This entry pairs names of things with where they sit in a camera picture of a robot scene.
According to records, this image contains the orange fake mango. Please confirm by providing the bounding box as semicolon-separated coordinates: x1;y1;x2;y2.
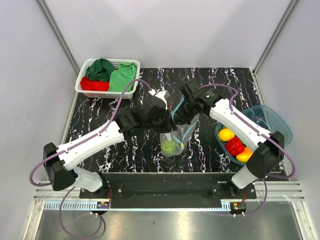
236;147;253;163

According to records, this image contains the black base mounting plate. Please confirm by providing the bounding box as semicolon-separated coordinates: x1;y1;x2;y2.
78;171;258;210

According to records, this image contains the clear zip top bag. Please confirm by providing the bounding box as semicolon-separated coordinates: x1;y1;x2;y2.
159;114;199;158

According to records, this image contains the white plastic basket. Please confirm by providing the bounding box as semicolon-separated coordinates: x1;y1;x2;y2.
74;58;141;99

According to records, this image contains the red fake bell pepper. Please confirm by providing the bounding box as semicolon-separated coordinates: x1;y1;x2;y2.
225;136;245;157

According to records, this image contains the yellow fake lemon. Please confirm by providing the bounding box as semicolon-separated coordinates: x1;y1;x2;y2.
218;128;236;142

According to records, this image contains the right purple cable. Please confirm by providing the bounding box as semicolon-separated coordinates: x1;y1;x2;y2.
199;83;298;180

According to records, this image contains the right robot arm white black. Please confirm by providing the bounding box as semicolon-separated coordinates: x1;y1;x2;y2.
173;80;285;199

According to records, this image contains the green fake vegetable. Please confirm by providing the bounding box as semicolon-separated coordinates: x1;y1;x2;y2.
161;139;176;155

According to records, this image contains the purple cable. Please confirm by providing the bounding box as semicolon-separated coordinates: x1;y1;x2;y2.
199;83;298;180
29;79;156;188

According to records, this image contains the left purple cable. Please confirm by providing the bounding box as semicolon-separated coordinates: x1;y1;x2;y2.
29;79;156;188

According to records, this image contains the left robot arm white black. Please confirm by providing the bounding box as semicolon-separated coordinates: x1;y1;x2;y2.
43;90;176;198

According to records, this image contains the teal plastic container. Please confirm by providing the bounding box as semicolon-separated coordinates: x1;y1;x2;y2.
214;105;293;166

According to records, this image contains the aluminium frame rail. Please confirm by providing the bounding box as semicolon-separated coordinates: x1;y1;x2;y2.
31;179;318;240

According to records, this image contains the light green cloth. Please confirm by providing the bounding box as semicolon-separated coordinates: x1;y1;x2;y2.
108;62;137;92

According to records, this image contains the white paper label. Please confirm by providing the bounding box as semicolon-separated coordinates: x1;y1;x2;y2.
164;132;172;141

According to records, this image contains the dark green cloth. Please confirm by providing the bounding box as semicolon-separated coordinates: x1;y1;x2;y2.
85;58;116;82

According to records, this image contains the red cloth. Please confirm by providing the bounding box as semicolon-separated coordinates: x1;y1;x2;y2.
80;76;110;92

